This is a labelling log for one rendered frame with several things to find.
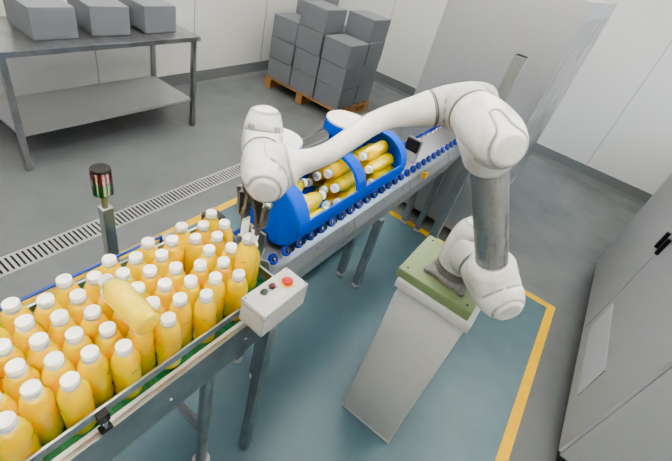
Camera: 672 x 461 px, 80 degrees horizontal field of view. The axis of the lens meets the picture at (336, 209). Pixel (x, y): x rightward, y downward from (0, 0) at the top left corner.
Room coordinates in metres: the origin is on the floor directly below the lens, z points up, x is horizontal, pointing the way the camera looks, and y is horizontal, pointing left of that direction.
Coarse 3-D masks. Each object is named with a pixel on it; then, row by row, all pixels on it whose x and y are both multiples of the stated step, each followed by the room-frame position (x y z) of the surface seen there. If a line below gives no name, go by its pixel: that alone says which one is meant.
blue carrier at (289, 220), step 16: (400, 144) 1.93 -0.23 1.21; (352, 160) 1.59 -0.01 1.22; (400, 160) 1.89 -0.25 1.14; (304, 176) 1.61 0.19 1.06; (384, 176) 1.73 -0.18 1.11; (288, 192) 1.21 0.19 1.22; (304, 192) 1.57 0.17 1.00; (368, 192) 1.62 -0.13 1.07; (272, 208) 1.23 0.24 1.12; (288, 208) 1.19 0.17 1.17; (304, 208) 1.21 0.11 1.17; (336, 208) 1.38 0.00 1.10; (272, 224) 1.23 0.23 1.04; (288, 224) 1.19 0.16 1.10; (304, 224) 1.19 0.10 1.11; (320, 224) 1.31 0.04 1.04; (272, 240) 1.22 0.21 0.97; (288, 240) 1.18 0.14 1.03
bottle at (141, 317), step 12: (108, 288) 0.64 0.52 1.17; (120, 288) 0.65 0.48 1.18; (132, 288) 0.67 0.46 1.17; (108, 300) 0.62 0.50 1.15; (120, 300) 0.62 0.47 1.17; (132, 300) 0.62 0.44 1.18; (144, 300) 0.64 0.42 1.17; (120, 312) 0.60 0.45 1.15; (132, 312) 0.59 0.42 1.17; (144, 312) 0.60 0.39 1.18; (156, 312) 0.62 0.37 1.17; (132, 324) 0.57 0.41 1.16; (144, 324) 0.59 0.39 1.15; (156, 324) 0.61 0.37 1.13
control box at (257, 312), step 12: (276, 276) 0.91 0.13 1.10; (288, 276) 0.93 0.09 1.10; (276, 288) 0.86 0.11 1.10; (288, 288) 0.88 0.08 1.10; (300, 288) 0.89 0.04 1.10; (252, 300) 0.79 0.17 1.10; (264, 300) 0.80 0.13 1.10; (276, 300) 0.82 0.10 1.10; (288, 300) 0.83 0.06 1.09; (300, 300) 0.90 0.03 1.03; (240, 312) 0.79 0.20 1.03; (252, 312) 0.77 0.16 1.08; (264, 312) 0.76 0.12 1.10; (276, 312) 0.79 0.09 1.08; (288, 312) 0.85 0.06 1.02; (252, 324) 0.76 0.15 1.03; (264, 324) 0.75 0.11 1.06; (276, 324) 0.80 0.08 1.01
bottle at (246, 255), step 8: (240, 248) 0.93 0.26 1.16; (248, 248) 0.93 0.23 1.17; (256, 248) 0.95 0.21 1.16; (240, 256) 0.92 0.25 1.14; (248, 256) 0.92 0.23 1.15; (256, 256) 0.94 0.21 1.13; (240, 264) 0.92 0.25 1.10; (248, 264) 0.92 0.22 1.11; (248, 272) 0.92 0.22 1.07; (248, 280) 0.92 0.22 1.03
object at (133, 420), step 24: (240, 336) 0.82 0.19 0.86; (192, 360) 0.67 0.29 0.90; (216, 360) 0.74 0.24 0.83; (168, 384) 0.58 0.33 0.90; (192, 384) 0.65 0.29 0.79; (144, 408) 0.51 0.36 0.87; (168, 408) 0.58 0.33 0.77; (96, 432) 0.42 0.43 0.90; (120, 432) 0.45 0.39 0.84; (144, 432) 0.51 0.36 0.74; (72, 456) 0.35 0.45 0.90; (96, 456) 0.39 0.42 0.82
